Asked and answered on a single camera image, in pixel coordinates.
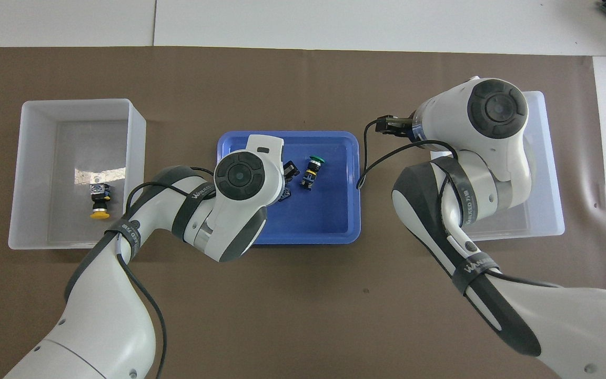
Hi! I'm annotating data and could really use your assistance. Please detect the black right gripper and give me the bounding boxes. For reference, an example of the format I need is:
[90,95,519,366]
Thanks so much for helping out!
[282,116,415,184]

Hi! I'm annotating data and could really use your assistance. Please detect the green push button switch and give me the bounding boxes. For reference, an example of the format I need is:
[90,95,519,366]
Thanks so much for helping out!
[300,155,326,191]

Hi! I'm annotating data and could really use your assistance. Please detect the blue plastic tray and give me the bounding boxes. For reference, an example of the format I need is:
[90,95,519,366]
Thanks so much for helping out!
[215,131,361,245]

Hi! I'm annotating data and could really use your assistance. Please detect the brown paper table mat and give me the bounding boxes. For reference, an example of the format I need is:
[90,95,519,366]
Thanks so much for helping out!
[0,46,606,379]

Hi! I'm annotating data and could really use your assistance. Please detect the translucent white plastic box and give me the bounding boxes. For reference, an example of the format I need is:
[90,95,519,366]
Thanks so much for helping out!
[429,91,565,242]
[7,98,147,250]

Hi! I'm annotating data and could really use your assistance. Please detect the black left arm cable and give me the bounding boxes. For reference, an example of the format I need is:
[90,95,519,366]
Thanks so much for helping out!
[115,166,217,379]

